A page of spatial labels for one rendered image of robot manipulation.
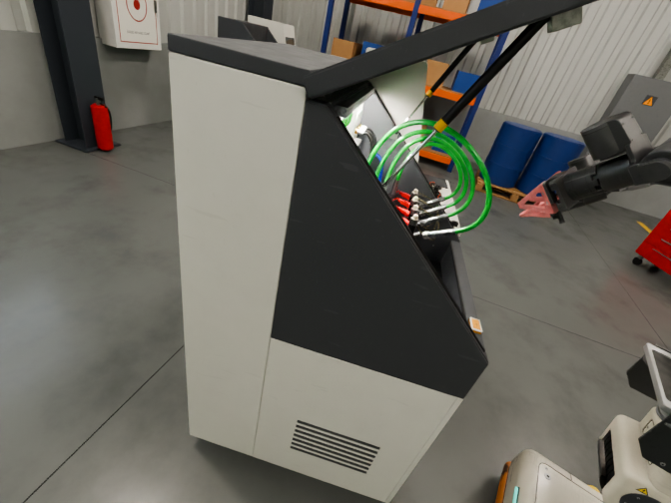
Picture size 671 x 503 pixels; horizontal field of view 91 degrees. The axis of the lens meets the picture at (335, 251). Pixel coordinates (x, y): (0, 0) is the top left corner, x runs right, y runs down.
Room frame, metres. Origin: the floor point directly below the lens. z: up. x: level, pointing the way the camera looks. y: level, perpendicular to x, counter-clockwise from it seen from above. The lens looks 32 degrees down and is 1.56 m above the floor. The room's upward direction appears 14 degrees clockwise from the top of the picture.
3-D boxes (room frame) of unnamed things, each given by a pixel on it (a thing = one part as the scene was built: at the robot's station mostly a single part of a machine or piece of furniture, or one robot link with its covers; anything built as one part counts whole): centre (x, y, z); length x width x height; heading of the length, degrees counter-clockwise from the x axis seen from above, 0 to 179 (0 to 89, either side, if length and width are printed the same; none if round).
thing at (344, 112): (1.01, 0.04, 1.43); 0.54 x 0.03 x 0.02; 176
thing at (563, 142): (5.52, -2.59, 0.51); 1.20 x 0.85 x 1.02; 76
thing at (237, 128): (1.37, 0.21, 0.75); 1.40 x 0.28 x 1.50; 176
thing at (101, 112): (3.33, 2.72, 0.29); 0.17 x 0.15 x 0.54; 168
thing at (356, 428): (0.99, -0.19, 0.39); 0.70 x 0.58 x 0.79; 176
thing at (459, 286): (0.97, -0.46, 0.87); 0.62 x 0.04 x 0.16; 176
